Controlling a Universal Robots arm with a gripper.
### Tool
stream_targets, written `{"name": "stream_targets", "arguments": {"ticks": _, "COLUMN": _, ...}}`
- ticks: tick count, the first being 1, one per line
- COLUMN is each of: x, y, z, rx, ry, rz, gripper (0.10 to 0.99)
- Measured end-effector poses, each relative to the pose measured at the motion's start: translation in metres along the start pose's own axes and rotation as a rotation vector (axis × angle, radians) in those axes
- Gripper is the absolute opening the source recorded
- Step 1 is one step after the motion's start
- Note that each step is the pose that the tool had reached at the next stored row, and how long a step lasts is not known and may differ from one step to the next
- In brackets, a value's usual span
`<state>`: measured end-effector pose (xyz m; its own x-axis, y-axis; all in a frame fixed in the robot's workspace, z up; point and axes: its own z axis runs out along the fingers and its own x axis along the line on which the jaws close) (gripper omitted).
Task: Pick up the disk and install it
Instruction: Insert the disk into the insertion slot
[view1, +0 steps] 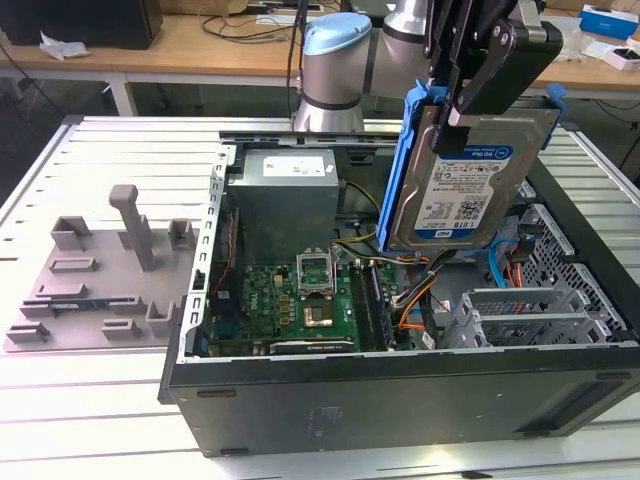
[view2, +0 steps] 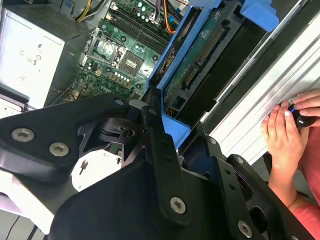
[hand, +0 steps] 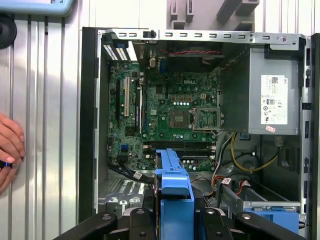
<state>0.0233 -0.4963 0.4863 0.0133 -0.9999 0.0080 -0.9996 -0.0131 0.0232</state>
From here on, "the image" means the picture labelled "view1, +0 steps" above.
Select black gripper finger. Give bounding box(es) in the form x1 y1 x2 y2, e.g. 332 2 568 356
423 0 467 92
430 18 516 155

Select hard disk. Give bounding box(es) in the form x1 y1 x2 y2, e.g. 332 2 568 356
375 79 567 254

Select blue cardboard box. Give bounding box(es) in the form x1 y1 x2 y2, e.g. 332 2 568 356
578 4 640 42

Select small white box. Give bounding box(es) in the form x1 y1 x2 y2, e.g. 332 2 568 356
603 44 640 72

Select grey power supply unit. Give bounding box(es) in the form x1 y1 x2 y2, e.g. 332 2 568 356
227 149 347 265

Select RAM stick in motherboard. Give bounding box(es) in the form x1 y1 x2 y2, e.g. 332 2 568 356
368 263 397 350

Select metal socket cover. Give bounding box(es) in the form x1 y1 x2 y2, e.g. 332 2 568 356
296 252 335 300

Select CPU socket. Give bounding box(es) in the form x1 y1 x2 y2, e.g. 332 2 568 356
302 300 334 331

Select wooden desk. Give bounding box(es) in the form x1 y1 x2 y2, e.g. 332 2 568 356
0 8 640 119

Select green motherboard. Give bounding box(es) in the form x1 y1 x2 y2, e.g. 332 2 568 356
214 262 401 357

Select black graphics card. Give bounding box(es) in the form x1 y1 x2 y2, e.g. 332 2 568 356
269 339 354 357

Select black open PC case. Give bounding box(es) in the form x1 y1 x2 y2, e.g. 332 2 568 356
157 119 640 459

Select large black box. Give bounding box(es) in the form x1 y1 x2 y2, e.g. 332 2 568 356
0 0 164 51

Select crumpled white paper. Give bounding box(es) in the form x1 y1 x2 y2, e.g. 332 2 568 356
38 30 92 62

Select grey plastic parts rack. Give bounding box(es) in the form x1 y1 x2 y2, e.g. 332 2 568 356
2 184 202 354

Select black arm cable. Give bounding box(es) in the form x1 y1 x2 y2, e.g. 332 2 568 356
287 0 310 121

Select yellow and black wires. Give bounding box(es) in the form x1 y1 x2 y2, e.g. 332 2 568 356
334 180 385 249

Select blue data wire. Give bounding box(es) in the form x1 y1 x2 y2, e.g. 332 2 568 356
488 240 519 289

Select orange power wire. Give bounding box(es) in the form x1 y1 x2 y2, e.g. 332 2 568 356
504 224 535 289

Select multicoloured wire bundle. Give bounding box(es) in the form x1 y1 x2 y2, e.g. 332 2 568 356
392 252 452 332

